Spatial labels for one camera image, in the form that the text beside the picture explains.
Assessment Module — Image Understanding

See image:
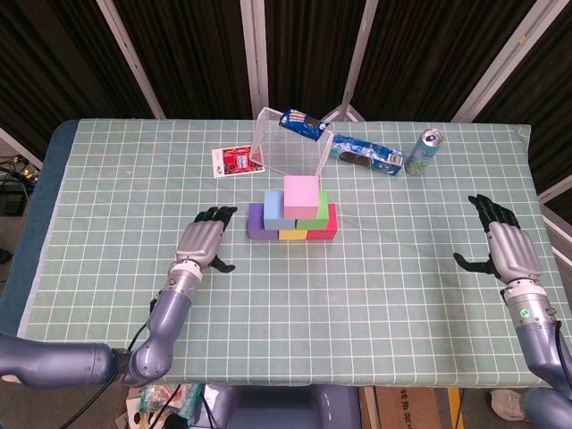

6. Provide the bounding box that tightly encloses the white frame post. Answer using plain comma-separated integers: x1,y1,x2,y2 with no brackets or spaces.
537,176,572,205
450,0,553,122
96,0,167,120
540,204,572,265
321,0,379,122
0,126,46,171
240,0,270,121

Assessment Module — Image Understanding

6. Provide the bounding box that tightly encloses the light pink foam cube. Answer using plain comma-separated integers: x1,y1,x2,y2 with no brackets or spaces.
283,174,321,220

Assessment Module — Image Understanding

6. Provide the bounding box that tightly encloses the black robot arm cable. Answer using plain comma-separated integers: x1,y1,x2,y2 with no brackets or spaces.
66,290,163,429
552,319,569,357

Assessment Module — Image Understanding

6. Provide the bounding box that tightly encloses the small blue cookie packet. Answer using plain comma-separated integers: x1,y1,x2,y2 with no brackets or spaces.
278,106,331,143

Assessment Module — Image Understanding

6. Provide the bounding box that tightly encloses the magenta foam cube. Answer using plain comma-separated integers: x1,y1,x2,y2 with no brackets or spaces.
306,203,339,243

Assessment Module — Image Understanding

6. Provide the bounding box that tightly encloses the green checked tablecloth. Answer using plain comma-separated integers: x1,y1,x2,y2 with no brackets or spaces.
17,116,549,389

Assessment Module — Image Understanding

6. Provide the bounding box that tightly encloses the white shoe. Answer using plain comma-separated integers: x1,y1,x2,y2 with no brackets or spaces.
488,388,529,422

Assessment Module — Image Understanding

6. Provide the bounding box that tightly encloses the red and white card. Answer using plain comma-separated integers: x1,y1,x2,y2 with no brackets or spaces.
211,144,265,180

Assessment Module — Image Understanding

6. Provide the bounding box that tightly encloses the light blue drink can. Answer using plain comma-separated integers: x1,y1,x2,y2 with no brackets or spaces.
404,128,446,177

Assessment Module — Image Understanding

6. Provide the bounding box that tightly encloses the brown cardboard box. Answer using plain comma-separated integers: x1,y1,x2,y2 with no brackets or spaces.
374,386,452,429

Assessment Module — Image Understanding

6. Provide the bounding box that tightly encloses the plastic bag with items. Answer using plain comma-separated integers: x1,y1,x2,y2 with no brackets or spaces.
115,383,206,429

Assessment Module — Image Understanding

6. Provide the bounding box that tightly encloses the long blue cookie package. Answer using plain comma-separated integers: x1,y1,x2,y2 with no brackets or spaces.
328,132,406,176

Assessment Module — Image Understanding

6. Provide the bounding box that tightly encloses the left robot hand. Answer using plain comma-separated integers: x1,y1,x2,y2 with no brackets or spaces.
174,205,238,273

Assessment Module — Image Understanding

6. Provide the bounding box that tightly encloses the white wire mesh basket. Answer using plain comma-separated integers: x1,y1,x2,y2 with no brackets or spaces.
248,106,336,180

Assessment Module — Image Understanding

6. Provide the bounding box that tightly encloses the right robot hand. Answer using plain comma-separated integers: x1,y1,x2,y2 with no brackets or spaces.
452,193,545,285

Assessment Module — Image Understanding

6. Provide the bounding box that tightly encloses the light blue foam cube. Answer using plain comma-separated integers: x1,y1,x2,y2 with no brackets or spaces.
263,189,297,231

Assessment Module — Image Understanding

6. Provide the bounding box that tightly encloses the grey robot torso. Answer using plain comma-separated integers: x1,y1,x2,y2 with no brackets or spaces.
207,383,364,429

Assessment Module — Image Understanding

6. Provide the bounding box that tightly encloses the purple foam cube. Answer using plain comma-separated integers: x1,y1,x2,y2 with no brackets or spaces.
248,202,281,240

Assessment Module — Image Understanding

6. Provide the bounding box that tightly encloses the black equipment with cables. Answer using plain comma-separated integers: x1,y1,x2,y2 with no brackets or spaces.
0,151,39,215

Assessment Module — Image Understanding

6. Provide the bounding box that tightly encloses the green foam cube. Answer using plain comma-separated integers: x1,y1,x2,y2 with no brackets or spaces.
295,189,331,231

